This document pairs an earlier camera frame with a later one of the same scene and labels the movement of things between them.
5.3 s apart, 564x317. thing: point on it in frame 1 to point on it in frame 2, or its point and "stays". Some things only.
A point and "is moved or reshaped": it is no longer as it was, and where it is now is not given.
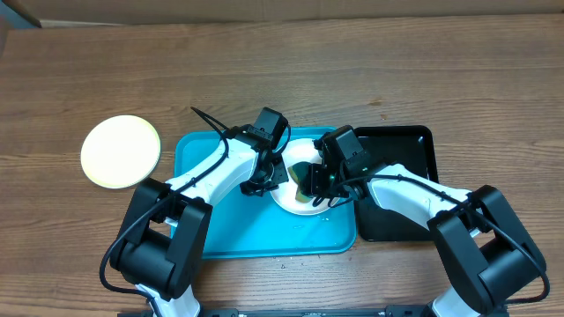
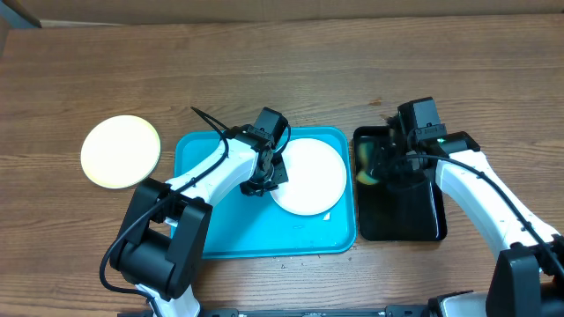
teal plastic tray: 256,224 stays
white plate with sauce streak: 298,151 stays
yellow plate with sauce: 120,151 stays
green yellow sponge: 301,173 is moved or reshaped
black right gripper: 319,187 to 382,167
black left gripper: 280,177 stays
